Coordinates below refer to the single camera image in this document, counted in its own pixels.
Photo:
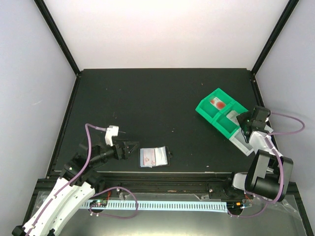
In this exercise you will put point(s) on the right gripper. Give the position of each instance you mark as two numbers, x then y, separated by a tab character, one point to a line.
240	117

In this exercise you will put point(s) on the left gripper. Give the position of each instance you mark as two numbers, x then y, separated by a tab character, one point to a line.
125	154

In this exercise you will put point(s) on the black leather card holder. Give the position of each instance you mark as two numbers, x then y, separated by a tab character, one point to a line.
163	156

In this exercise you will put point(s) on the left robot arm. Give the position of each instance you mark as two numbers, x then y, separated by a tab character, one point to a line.
78	182

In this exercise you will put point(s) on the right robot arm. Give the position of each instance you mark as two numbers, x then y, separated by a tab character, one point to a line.
269	173

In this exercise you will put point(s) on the white pink card in bin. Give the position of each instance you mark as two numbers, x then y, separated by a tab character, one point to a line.
232	115

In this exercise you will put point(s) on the red dotted card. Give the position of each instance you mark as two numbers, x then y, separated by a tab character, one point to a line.
217	103

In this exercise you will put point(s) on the clear plastic bin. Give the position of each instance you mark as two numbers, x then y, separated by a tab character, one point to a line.
243	145

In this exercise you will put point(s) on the green divided bin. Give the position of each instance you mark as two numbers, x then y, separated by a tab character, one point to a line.
218	118

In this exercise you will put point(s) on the small circuit board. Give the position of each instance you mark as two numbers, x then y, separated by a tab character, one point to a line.
98	203

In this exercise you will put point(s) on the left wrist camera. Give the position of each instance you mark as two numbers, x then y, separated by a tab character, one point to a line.
111	131

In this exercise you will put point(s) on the black aluminium rail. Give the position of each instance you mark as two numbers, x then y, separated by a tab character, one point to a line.
149	182

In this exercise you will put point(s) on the white slotted cable duct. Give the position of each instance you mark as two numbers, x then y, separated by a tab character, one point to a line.
160	206

